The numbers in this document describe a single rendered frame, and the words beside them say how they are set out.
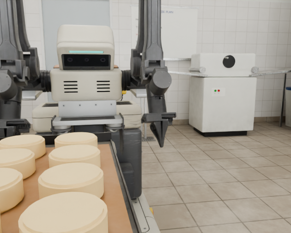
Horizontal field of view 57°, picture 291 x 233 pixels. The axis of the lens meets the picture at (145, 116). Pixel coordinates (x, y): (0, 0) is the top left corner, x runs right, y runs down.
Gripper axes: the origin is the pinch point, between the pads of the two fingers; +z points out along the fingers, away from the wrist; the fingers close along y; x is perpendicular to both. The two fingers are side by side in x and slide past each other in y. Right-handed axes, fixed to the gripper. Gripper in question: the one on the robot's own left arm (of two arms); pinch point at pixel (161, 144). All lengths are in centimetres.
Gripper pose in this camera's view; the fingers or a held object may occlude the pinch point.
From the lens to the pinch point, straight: 82.4
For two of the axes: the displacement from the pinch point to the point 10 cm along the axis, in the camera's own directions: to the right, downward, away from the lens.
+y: 9.8, -0.5, 1.9
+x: -1.7, 3.0, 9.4
